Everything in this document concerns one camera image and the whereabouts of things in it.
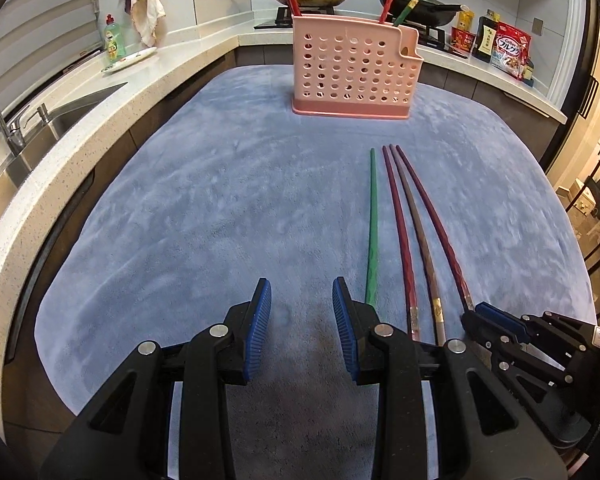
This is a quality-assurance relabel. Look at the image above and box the red instant noodle cup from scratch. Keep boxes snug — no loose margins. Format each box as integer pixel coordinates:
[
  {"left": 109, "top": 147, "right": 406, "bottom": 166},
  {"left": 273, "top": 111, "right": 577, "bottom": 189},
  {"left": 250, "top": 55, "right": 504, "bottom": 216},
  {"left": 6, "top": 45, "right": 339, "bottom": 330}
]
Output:
[{"left": 450, "top": 28, "right": 477, "bottom": 56}]

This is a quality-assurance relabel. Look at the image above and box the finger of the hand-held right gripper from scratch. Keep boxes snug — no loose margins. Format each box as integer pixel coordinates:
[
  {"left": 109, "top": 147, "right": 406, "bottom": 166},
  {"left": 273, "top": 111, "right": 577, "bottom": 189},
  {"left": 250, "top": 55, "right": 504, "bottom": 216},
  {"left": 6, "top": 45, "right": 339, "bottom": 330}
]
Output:
[
  {"left": 460, "top": 312, "right": 572, "bottom": 387},
  {"left": 472, "top": 302, "right": 598, "bottom": 348}
]

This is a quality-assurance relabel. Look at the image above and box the white oval plate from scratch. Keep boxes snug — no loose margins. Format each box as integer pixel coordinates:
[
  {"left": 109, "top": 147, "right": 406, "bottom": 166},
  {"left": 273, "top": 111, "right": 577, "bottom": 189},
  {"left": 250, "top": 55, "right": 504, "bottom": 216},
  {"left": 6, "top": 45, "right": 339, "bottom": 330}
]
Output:
[{"left": 101, "top": 46, "right": 158, "bottom": 75}]

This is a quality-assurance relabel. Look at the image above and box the brown chopstick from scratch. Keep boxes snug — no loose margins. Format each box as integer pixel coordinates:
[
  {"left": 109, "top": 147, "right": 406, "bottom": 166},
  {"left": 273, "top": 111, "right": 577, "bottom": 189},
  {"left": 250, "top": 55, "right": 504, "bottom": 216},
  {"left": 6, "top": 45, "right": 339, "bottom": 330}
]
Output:
[{"left": 389, "top": 144, "right": 448, "bottom": 347}]

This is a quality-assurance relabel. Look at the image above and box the pink perforated utensil holder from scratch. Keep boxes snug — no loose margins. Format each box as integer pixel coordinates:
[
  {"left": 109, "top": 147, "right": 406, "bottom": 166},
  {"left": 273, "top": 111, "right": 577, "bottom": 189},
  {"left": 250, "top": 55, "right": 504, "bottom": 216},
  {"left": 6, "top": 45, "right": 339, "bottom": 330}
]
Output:
[{"left": 291, "top": 15, "right": 425, "bottom": 121}]

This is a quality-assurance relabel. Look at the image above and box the black gas stove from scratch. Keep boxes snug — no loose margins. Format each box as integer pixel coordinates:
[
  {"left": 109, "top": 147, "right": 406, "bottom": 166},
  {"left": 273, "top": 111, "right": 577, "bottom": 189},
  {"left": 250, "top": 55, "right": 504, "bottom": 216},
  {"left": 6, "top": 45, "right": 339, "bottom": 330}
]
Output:
[{"left": 253, "top": 5, "right": 453, "bottom": 51}]

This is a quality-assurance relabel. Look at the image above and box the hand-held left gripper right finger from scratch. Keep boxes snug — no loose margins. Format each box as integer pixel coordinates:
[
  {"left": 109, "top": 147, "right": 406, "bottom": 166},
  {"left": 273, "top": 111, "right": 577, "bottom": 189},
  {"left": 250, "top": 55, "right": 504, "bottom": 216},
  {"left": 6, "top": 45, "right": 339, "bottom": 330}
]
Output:
[{"left": 331, "top": 276, "right": 568, "bottom": 480}]

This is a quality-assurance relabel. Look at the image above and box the black wok with lid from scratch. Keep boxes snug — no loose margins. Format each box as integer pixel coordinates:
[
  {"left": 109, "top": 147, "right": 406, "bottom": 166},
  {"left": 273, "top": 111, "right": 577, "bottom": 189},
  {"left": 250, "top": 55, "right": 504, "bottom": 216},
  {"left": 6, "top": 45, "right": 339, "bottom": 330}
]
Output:
[{"left": 377, "top": 0, "right": 468, "bottom": 28}]

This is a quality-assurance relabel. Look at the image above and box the maroon chopstick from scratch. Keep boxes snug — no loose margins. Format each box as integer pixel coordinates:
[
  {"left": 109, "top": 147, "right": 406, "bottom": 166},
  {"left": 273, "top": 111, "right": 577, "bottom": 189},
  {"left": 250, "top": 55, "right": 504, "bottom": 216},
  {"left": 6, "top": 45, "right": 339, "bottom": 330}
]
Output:
[{"left": 381, "top": 146, "right": 423, "bottom": 342}]

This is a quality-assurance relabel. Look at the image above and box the green chopstick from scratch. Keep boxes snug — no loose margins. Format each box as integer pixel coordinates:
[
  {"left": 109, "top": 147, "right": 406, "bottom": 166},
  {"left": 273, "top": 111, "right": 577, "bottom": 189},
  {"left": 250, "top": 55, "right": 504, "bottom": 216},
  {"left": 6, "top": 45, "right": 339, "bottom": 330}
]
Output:
[
  {"left": 392, "top": 0, "right": 427, "bottom": 27},
  {"left": 365, "top": 147, "right": 379, "bottom": 306}
]

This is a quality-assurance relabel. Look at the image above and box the chrome faucet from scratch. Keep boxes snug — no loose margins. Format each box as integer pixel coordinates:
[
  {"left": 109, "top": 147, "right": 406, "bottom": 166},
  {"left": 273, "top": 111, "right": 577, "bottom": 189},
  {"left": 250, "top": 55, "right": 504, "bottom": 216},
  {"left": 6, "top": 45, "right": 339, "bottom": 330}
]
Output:
[{"left": 0, "top": 72, "right": 46, "bottom": 156}]

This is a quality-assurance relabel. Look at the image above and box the white window blind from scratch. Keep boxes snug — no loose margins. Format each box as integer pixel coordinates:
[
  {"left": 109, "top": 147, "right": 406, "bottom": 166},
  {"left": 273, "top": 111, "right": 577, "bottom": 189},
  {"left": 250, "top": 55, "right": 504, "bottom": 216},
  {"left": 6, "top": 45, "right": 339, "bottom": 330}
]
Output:
[{"left": 0, "top": 0, "right": 106, "bottom": 146}]

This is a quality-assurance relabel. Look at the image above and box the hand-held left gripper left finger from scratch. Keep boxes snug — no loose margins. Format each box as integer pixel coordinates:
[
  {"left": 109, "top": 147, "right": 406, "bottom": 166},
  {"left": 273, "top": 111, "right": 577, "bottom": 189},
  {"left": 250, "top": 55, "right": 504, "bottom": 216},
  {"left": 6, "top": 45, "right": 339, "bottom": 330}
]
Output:
[{"left": 39, "top": 277, "right": 273, "bottom": 480}]

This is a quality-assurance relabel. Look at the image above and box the stainless steel sink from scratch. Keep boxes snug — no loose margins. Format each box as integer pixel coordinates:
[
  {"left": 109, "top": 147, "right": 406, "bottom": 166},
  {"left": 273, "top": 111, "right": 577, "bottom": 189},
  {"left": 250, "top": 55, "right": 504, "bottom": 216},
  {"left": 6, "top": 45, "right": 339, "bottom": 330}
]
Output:
[{"left": 0, "top": 81, "right": 129, "bottom": 196}]

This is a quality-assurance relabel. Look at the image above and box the purple chopstick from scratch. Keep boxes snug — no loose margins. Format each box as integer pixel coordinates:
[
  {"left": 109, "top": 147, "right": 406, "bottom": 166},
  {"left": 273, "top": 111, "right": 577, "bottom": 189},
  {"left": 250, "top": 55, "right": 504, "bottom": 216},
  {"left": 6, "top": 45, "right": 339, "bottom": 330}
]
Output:
[{"left": 395, "top": 145, "right": 476, "bottom": 313}]

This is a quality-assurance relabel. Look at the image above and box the white hanging towel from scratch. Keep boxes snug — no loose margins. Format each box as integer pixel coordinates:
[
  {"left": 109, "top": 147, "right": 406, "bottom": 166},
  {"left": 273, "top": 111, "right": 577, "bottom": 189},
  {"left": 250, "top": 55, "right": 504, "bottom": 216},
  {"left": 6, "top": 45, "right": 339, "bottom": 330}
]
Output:
[{"left": 130, "top": 0, "right": 167, "bottom": 48}]

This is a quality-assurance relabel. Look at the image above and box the green dish soap bottle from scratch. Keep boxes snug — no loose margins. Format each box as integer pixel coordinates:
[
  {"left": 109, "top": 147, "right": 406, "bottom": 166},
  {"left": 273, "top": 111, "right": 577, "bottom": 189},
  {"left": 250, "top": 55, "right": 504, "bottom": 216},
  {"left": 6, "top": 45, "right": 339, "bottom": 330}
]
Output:
[{"left": 104, "top": 14, "right": 127, "bottom": 63}]

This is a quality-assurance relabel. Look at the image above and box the dark sauce bottle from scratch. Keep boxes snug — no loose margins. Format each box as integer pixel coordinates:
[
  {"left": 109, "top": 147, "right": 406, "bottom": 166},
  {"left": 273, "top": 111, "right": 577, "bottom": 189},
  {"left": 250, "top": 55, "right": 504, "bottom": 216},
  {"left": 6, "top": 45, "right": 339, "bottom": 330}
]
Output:
[{"left": 471, "top": 9, "right": 501, "bottom": 63}]

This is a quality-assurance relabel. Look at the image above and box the red chopstick dark band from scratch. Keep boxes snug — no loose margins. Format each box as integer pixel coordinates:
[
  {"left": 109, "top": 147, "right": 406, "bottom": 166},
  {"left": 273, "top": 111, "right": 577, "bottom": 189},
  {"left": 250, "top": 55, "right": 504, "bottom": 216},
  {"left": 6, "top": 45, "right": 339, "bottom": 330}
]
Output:
[{"left": 378, "top": 0, "right": 402, "bottom": 25}]

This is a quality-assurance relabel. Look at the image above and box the blue-grey fleece blanket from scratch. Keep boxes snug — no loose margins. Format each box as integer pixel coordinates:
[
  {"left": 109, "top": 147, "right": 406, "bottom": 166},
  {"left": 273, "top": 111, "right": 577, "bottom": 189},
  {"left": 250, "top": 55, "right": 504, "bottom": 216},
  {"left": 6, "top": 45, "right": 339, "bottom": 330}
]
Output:
[{"left": 35, "top": 62, "right": 598, "bottom": 480}]

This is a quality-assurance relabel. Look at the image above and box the red cereal bag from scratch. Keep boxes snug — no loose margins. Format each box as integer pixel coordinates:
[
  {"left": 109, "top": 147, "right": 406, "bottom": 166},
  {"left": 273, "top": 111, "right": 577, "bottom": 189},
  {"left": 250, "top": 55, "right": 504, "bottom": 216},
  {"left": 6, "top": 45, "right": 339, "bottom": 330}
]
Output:
[{"left": 491, "top": 22, "right": 532, "bottom": 81}]

